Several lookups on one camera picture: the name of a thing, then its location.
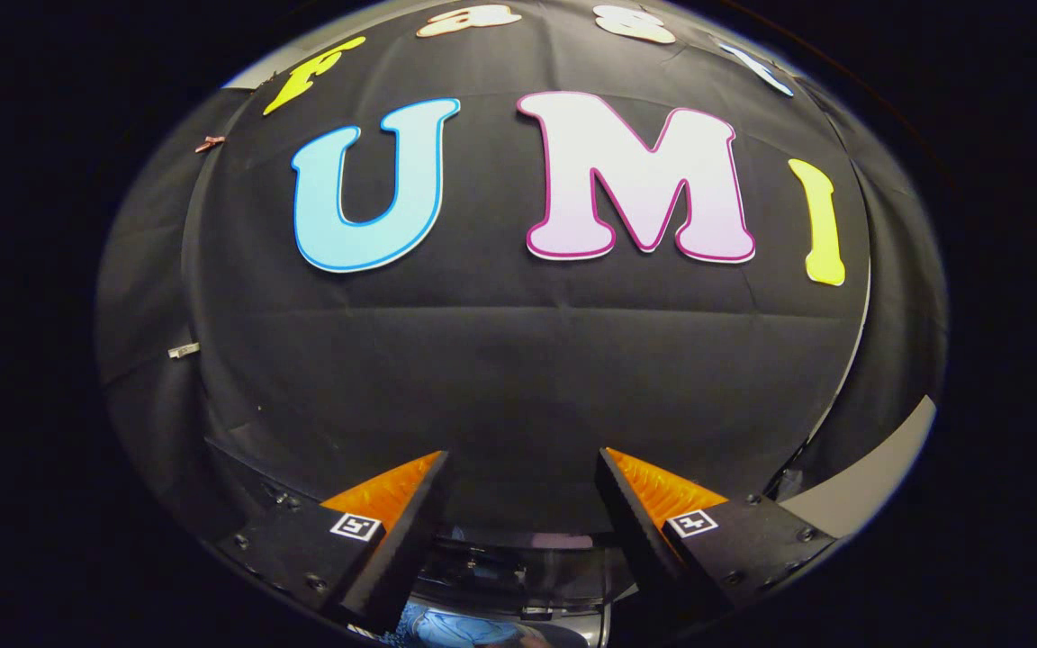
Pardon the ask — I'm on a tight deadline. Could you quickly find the light blue shirt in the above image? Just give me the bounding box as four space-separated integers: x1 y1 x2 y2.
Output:
401 605 528 648

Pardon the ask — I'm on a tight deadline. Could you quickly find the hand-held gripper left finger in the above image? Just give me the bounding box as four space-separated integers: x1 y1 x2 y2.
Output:
212 450 452 635

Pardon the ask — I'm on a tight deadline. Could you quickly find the black backdrop cloth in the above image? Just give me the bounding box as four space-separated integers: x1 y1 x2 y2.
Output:
94 0 950 550

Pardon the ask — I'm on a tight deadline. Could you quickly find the washing machine with transparent lid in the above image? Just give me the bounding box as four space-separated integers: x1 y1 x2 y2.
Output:
392 526 641 648

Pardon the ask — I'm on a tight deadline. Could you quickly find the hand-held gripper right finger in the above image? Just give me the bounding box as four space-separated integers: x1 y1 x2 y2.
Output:
595 447 839 622

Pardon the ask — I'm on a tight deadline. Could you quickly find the thin metal frame pole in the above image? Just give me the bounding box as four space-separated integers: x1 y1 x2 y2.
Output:
802 261 872 469

